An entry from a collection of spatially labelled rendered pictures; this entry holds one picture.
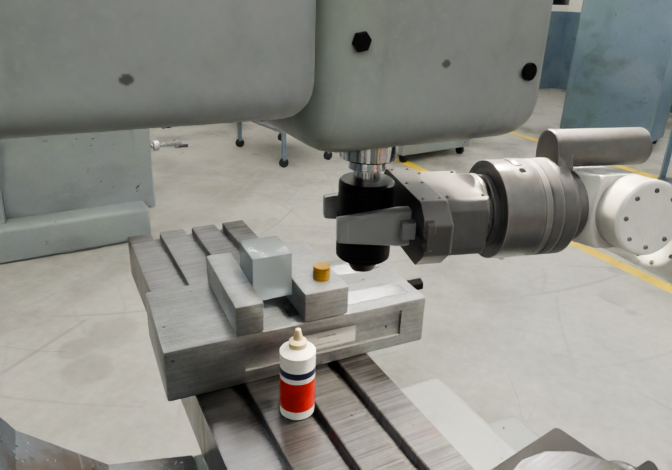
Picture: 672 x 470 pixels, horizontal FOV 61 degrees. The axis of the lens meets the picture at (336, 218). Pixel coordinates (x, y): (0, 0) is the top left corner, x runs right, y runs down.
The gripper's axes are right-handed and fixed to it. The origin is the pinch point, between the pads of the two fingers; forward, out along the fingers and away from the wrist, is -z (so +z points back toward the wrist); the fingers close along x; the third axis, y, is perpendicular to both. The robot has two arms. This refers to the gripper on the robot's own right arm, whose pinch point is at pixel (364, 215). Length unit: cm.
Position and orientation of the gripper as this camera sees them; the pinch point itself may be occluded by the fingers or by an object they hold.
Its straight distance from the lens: 48.8
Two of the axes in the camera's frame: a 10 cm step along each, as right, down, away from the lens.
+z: 9.8, -0.5, 2.1
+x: 2.2, 3.7, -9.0
